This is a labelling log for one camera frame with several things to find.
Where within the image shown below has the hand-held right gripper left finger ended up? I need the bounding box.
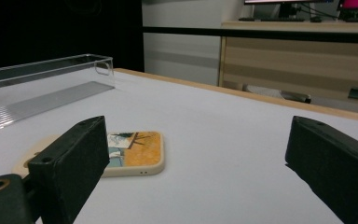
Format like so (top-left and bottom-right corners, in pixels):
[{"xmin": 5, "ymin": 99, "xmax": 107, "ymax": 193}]
[{"xmin": 27, "ymin": 115, "xmax": 111, "ymax": 224}]

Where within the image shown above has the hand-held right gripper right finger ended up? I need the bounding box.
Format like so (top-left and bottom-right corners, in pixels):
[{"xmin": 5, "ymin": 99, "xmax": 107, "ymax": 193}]
[{"xmin": 284, "ymin": 115, "xmax": 358, "ymax": 224}]

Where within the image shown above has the clear plastic box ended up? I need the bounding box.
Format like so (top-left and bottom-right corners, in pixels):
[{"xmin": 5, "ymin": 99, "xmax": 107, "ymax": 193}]
[{"xmin": 0, "ymin": 53, "xmax": 117, "ymax": 131}]

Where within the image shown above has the light wooden desk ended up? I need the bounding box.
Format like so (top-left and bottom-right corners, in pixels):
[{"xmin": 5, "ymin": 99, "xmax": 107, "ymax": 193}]
[{"xmin": 217, "ymin": 21, "xmax": 358, "ymax": 109}]

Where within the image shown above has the black curtain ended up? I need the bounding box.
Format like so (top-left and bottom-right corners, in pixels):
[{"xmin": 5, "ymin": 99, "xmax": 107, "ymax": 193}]
[{"xmin": 0, "ymin": 0, "xmax": 145, "ymax": 73}]

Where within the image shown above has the white cabinet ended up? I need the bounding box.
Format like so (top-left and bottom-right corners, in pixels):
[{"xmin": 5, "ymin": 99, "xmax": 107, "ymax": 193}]
[{"xmin": 142, "ymin": 0, "xmax": 254, "ymax": 87}]

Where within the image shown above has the pink screen monitor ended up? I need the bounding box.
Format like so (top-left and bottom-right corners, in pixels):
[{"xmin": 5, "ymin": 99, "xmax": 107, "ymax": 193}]
[{"xmin": 337, "ymin": 0, "xmax": 358, "ymax": 19}]

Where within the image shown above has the black computer monitor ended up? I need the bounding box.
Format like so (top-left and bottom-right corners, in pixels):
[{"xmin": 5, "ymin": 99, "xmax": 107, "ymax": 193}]
[{"xmin": 243, "ymin": 0, "xmax": 336, "ymax": 20}]

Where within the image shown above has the black metal crossbar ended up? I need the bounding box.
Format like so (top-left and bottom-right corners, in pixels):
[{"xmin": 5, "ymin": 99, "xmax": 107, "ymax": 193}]
[{"xmin": 143, "ymin": 26, "xmax": 358, "ymax": 45}]

